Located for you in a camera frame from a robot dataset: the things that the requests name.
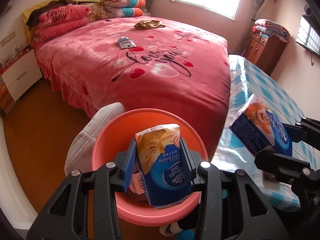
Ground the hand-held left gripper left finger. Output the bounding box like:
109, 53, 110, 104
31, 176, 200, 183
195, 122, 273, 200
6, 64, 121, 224
26, 138, 137, 240

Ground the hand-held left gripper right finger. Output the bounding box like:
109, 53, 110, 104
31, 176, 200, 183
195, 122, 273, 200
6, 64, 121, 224
179, 137, 292, 240

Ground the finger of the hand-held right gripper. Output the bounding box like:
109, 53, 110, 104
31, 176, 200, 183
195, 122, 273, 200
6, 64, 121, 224
254, 147, 312, 184
282, 116, 320, 152

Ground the blue orange tissue pack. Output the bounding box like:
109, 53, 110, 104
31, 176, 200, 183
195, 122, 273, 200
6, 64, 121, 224
135, 123, 193, 208

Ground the orange plastic basin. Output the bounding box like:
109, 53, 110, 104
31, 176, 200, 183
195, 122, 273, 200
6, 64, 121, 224
91, 109, 208, 227

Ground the blue bear tissue pack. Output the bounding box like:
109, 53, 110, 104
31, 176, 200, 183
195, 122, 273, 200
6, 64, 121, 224
229, 94, 293, 158

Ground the pink paper carton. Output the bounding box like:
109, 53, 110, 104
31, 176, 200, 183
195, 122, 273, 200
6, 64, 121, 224
127, 171, 149, 200

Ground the blue checked plastic tablecloth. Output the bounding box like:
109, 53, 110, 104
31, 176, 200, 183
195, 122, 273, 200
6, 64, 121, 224
210, 54, 320, 213

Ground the white shoe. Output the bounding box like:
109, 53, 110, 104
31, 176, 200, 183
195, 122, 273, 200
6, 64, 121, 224
159, 217, 198, 240

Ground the brown wooden cabinet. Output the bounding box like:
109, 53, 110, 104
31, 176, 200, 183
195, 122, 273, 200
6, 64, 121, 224
244, 31, 286, 77

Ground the folded pink blanket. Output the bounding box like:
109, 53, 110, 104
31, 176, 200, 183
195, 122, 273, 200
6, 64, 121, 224
254, 18, 291, 43

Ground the pink bed blanket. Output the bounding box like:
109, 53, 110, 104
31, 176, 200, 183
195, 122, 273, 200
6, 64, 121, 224
32, 16, 232, 160

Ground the small tissue packet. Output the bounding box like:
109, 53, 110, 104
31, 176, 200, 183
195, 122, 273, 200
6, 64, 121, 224
117, 37, 136, 49

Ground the brown crumpled cloth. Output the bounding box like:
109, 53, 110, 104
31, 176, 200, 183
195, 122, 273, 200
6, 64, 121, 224
134, 19, 166, 30

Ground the white nightstand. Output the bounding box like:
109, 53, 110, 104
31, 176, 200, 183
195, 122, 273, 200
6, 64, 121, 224
0, 48, 43, 103

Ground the orange teal rolled quilt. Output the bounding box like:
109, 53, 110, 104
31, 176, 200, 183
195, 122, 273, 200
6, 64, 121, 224
101, 0, 146, 8
104, 6, 145, 18

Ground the beige floral pillow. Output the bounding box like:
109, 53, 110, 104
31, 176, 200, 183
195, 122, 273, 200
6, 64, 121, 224
82, 3, 109, 22

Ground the yellow headboard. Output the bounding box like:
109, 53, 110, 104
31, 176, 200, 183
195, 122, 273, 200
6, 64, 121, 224
22, 0, 123, 40

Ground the wall-mounted television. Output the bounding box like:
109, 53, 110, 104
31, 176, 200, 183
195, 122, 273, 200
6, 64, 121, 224
295, 14, 320, 57

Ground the white wall switch plate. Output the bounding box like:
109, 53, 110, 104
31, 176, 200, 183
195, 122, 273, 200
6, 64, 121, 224
0, 31, 16, 47

